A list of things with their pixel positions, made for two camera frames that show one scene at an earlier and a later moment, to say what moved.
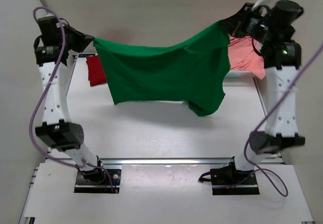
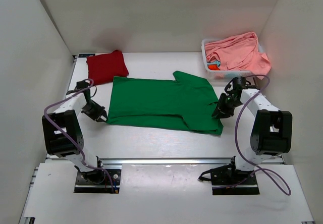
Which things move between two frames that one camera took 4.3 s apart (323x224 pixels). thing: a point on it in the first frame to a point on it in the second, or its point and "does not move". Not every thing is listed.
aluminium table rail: (169, 161) does not move
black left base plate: (82, 185) does not move
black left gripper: (76, 38) to (96, 112)
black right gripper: (240, 22) to (222, 107)
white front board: (167, 193) does not move
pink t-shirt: (243, 57) does not move
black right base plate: (227, 180) does not move
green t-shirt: (194, 70) to (186, 102)
